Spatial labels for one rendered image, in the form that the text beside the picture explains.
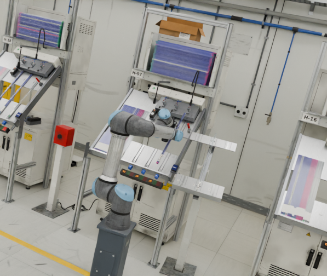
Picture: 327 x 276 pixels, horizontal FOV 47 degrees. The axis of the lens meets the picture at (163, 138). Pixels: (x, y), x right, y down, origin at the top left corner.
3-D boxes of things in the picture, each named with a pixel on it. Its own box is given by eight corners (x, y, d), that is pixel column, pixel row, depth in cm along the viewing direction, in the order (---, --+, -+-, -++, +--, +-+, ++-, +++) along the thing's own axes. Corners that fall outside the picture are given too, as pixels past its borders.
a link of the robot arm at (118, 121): (105, 205, 216) (129, 114, 208) (87, 195, 224) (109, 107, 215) (119, 202, 227) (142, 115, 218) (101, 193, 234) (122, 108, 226)
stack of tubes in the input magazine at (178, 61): (205, 85, 301) (213, 52, 295) (148, 71, 317) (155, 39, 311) (209, 85, 312) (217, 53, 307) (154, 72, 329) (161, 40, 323)
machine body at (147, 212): (164, 248, 316) (181, 180, 303) (93, 219, 339) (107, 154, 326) (188, 223, 376) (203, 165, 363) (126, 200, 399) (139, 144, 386)
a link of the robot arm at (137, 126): (145, 119, 203) (186, 128, 245) (130, 113, 208) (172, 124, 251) (139, 139, 204) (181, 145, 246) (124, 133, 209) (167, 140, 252)
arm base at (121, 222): (125, 233, 212) (128, 217, 210) (100, 225, 215) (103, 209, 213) (133, 223, 227) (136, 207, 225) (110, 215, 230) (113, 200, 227)
